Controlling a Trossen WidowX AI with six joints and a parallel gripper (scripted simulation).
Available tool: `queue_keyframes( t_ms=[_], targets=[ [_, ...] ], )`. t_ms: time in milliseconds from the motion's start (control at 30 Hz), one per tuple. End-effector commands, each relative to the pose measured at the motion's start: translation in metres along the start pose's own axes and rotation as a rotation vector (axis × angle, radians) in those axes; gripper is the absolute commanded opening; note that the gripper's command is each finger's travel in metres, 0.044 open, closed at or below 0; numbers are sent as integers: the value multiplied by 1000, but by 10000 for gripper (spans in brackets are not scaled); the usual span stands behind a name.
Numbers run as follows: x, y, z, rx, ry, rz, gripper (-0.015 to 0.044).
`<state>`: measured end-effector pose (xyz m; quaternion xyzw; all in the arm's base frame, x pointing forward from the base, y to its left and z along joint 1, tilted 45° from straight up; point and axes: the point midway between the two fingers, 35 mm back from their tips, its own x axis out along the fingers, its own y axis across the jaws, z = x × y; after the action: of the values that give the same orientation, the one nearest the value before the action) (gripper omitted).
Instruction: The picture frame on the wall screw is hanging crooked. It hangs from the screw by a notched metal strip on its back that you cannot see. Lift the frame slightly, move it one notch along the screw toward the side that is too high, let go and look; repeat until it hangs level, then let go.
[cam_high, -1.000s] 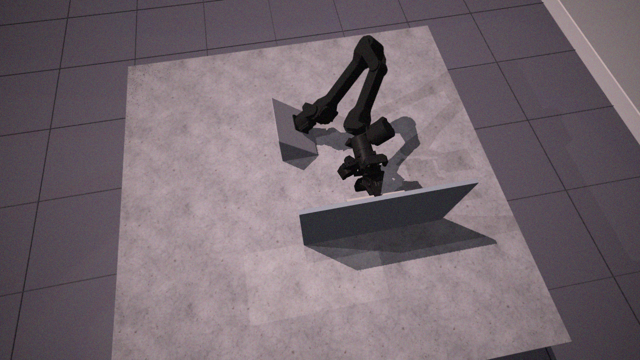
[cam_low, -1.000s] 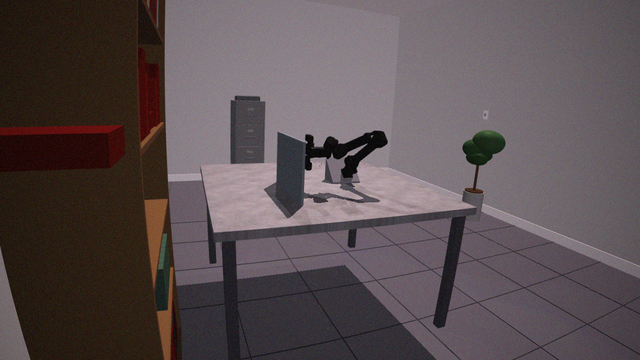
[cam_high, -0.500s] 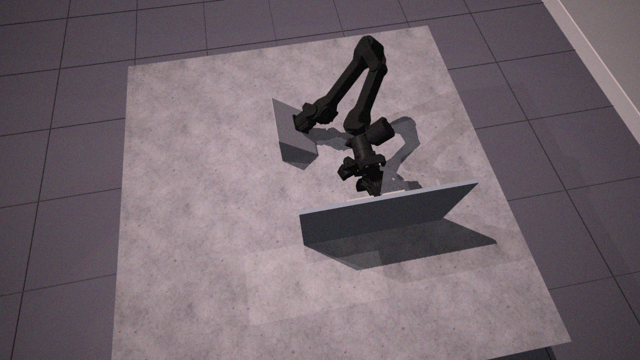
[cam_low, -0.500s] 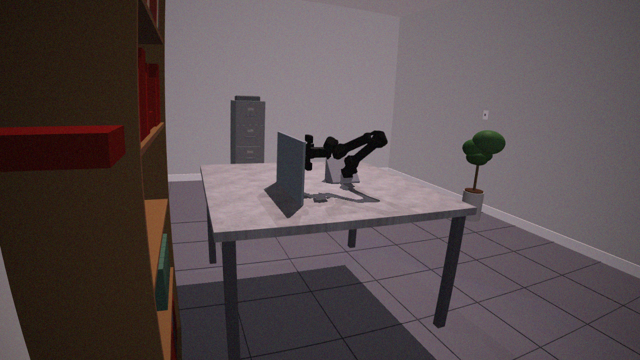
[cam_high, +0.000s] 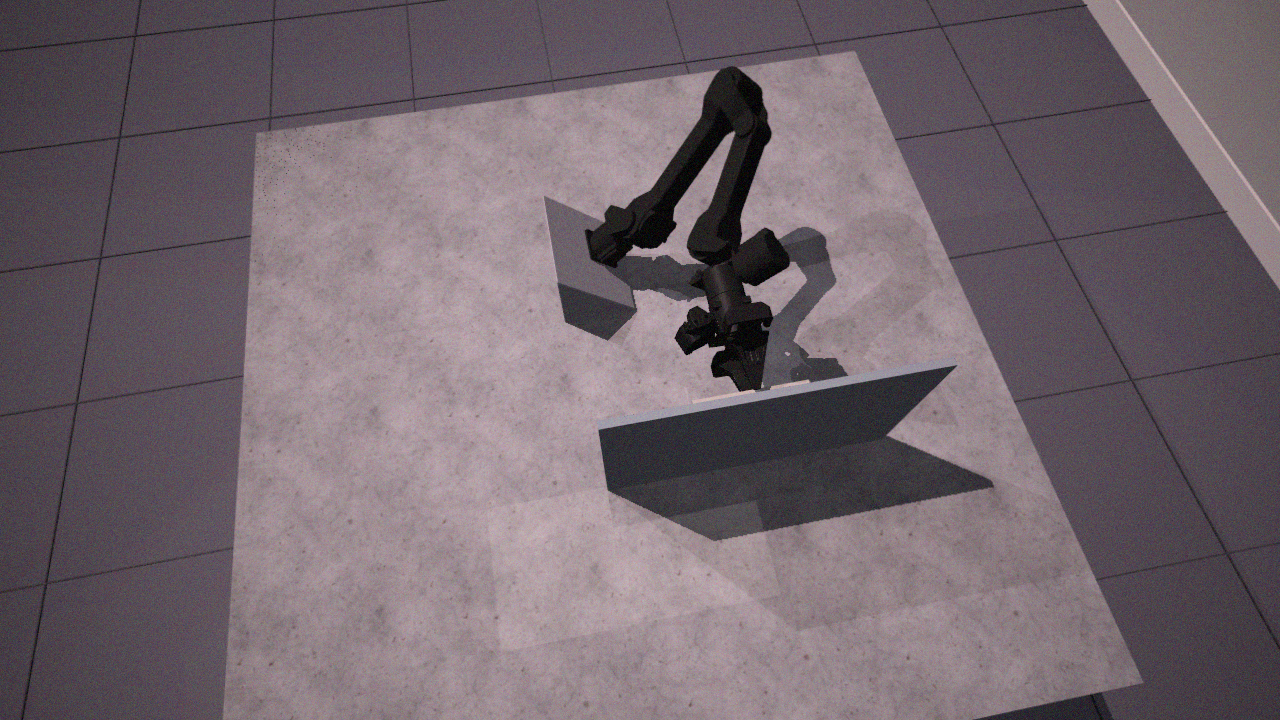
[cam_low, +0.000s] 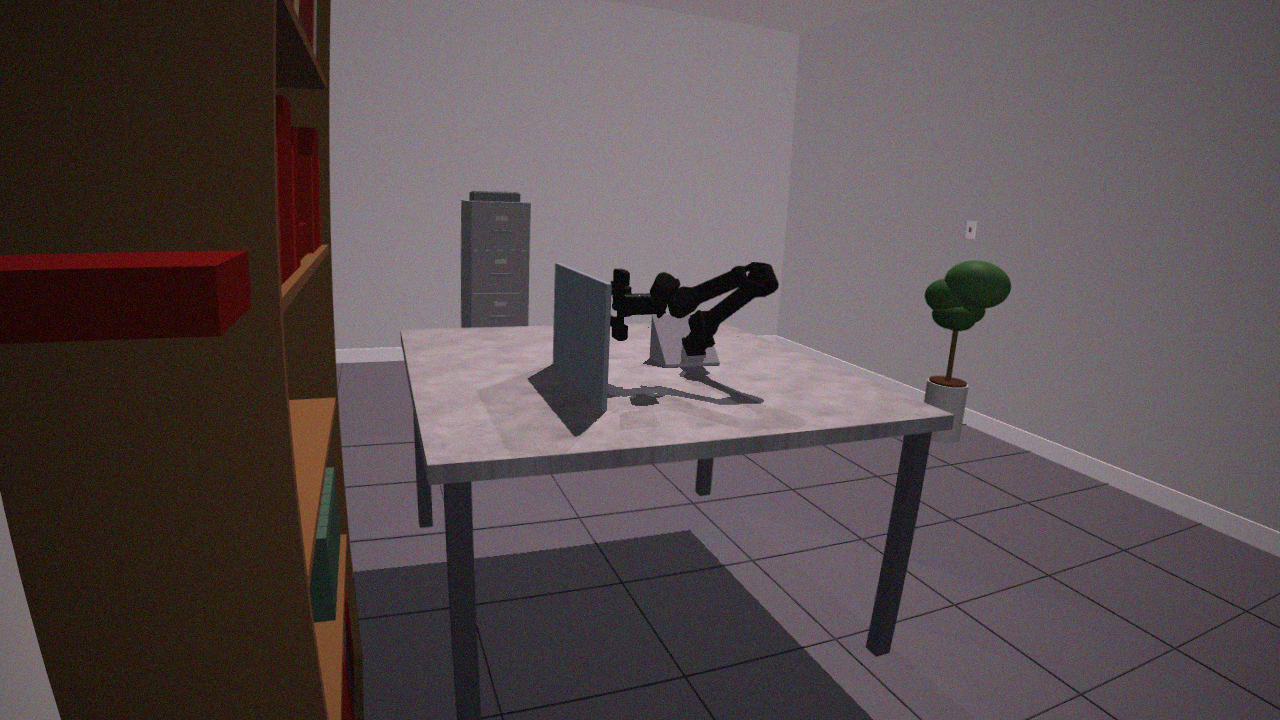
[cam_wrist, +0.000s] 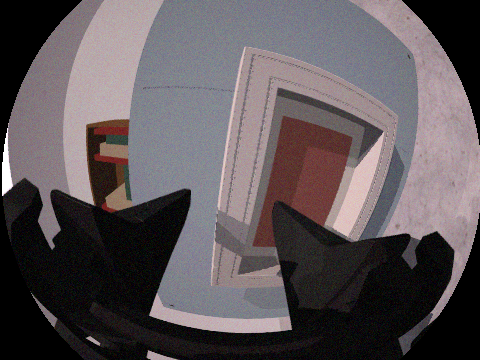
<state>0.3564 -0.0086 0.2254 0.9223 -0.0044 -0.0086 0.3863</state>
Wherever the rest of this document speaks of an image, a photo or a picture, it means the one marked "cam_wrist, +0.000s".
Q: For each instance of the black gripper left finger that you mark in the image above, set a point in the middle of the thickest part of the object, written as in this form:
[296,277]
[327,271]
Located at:
[135,242]

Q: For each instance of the picture frame with reddish-brown picture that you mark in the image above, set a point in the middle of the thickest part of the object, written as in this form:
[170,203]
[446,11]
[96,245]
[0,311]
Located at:
[300,135]

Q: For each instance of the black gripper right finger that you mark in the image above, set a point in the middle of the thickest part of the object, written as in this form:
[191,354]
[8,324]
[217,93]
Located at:
[317,265]

